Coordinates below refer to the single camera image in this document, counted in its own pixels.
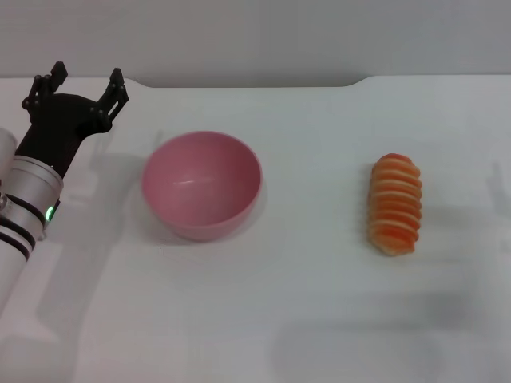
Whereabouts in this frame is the pink plastic bowl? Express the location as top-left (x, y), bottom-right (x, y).
top-left (141, 131), bottom-right (263, 242)

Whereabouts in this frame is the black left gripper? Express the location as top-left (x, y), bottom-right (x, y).
top-left (15, 61), bottom-right (131, 177)

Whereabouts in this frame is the ridged golden bread loaf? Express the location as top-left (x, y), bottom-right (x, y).
top-left (366, 152), bottom-right (423, 256)

